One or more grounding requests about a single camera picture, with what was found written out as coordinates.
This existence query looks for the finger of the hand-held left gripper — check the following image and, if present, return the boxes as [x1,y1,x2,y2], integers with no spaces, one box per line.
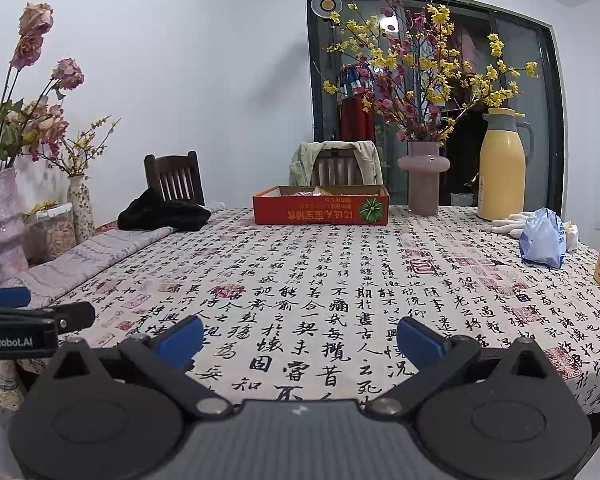
[0,286,32,309]
[0,301,97,335]

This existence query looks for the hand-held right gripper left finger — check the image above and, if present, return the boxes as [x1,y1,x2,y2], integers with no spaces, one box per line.
[42,316,233,421]

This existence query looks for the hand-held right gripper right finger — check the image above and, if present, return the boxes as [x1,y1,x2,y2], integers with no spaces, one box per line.
[366,316,566,422]

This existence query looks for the red cardboard box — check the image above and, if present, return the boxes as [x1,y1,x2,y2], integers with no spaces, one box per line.
[252,185,391,226]

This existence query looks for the pile of mixed snack packets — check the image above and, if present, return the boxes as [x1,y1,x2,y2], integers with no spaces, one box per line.
[279,186,381,197]

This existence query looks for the white lace cloth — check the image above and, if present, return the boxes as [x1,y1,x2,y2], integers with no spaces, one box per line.
[0,360,31,411]

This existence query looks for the pale textured tall vase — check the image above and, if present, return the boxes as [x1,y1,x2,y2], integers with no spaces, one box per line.
[0,167,29,288]

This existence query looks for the clear plastic container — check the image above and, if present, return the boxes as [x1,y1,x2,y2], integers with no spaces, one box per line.
[35,203,77,262]

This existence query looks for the small floral vase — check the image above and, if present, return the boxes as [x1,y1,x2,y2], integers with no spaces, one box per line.
[67,175,96,246]

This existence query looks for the black fuzzy cloth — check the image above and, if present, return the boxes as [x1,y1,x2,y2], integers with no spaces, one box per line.
[117,187,212,232]

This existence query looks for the white glove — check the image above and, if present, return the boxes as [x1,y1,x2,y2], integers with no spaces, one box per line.
[490,212,536,239]

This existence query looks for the blue plastic bag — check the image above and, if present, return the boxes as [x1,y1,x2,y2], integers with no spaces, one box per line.
[518,207,568,267]

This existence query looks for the dark wooden chair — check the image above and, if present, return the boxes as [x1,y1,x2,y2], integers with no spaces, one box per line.
[144,151,206,207]

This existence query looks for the pink ceramic vase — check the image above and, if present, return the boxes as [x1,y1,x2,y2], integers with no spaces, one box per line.
[397,141,452,217]

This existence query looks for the thin yellow flower sprigs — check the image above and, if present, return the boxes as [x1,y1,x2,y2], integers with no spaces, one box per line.
[62,116,122,178]

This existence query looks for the dried pink roses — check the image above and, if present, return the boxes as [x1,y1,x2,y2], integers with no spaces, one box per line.
[0,2,86,171]

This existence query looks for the brown slatted wooden chair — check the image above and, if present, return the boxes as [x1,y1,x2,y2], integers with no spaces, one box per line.
[312,142,366,187]

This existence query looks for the yellow thermos jug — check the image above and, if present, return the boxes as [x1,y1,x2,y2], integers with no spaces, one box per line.
[476,107,535,222]

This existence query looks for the beige jacket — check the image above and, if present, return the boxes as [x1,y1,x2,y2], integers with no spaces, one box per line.
[288,140,385,187]

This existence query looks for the hanging red garment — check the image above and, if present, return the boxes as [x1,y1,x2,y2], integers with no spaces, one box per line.
[336,65,378,143]

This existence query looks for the yellow and pink blossom branches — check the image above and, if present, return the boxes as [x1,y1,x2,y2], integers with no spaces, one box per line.
[322,0,540,143]

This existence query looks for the dark framed glass door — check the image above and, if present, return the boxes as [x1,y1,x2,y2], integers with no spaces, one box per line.
[304,0,566,211]

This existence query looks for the ring light on stand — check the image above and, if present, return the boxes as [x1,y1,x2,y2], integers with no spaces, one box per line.
[310,0,344,143]

